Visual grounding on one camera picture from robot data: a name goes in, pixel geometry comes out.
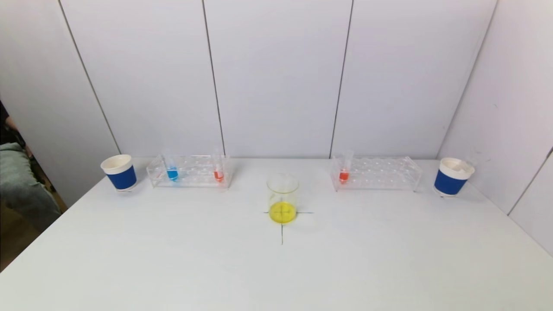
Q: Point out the test tube with yellow pigment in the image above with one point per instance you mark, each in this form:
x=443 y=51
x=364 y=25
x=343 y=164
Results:
x=468 y=163

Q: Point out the clear glass beaker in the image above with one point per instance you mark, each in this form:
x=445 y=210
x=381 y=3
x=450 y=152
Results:
x=283 y=207

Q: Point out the test tube with red liquid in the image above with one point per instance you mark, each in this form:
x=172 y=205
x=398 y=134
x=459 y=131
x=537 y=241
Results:
x=218 y=175
x=344 y=176

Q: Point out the clear acrylic test tube rack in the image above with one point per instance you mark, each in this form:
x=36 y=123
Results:
x=380 y=175
x=194 y=172

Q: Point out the test tube with blue liquid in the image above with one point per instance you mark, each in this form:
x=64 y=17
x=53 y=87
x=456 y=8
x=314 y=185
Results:
x=172 y=173

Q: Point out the blue white paper cup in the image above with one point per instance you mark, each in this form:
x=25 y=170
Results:
x=449 y=183
x=122 y=179

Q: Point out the person in grey trousers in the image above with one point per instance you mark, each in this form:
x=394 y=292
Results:
x=21 y=185

